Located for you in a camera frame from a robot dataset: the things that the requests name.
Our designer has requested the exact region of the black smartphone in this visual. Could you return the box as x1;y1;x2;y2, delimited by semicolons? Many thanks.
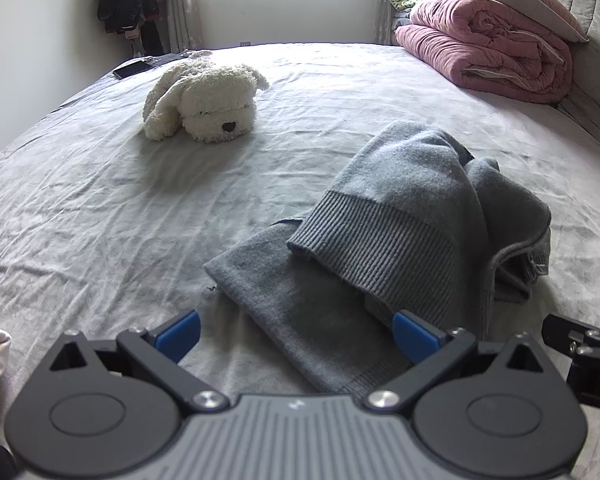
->
112;59;154;80

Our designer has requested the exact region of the pink folded quilt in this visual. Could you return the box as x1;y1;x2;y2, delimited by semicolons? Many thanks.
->
395;0;574;105

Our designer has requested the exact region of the grey padded headboard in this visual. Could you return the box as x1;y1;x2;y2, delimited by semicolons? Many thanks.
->
507;0;600;157

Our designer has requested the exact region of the grey knitted sweater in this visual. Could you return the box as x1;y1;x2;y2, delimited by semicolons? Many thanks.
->
203;120;552;397

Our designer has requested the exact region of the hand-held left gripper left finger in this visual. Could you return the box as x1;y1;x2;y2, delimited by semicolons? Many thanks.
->
47;310;230;416

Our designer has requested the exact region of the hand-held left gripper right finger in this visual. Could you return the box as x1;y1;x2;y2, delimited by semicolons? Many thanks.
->
364;310;551;414

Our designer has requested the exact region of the pink and grey pillow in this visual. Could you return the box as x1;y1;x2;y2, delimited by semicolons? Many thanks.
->
430;0;590;43

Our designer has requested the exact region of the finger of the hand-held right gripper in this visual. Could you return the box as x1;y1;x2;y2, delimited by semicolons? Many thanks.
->
542;312;600;359

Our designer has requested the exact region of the blue grey folded cloth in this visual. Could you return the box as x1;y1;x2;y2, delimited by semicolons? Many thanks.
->
390;10;414;44

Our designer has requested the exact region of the white plush dog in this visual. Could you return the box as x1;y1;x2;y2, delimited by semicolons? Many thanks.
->
141;57;271;143

